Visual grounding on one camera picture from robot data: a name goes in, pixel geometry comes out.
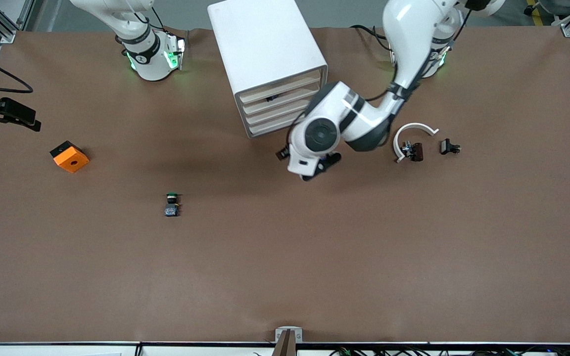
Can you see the small black electrical component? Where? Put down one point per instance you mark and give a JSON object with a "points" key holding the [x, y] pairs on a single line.
{"points": [[446, 146]]}

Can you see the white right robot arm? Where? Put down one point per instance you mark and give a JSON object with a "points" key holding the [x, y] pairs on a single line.
{"points": [[149, 59]]}

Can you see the metal table edge bracket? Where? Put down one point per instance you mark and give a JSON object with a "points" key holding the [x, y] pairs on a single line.
{"points": [[289, 341]]}

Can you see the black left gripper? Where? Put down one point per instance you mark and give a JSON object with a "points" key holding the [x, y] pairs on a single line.
{"points": [[279, 155]]}

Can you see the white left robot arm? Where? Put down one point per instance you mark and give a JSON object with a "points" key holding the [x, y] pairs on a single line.
{"points": [[403, 39]]}

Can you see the green push button switch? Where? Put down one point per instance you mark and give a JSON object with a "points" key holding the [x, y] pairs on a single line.
{"points": [[171, 210]]}

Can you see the white curved plastic bracket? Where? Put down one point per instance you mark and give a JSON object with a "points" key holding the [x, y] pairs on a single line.
{"points": [[396, 144]]}

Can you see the orange box with hole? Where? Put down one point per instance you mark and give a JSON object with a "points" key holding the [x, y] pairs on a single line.
{"points": [[72, 160]]}

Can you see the small brown electrical component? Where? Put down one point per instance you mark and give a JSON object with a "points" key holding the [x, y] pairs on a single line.
{"points": [[417, 151]]}

